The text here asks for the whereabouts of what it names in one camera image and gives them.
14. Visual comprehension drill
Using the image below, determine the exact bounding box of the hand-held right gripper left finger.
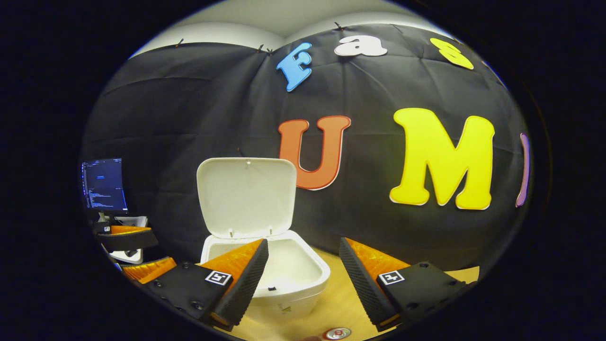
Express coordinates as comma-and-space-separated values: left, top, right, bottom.
142, 238, 269, 332

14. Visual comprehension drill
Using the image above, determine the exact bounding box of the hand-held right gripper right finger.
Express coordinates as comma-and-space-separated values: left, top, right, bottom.
339, 237, 476, 332

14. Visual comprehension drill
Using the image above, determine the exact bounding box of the white desktop garbage bin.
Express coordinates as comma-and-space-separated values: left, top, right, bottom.
196, 157, 331, 325

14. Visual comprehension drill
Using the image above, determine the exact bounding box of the wooden desktop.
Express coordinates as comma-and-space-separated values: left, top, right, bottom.
227, 246, 480, 341

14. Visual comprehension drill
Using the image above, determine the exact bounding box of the white plastic object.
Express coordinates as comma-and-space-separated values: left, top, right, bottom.
109, 215, 148, 264

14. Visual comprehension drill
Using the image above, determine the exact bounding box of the computer monitor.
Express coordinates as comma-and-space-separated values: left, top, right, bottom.
80, 158, 128, 212

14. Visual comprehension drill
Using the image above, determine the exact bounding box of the black backdrop cloth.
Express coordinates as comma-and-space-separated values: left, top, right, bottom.
80, 24, 531, 270

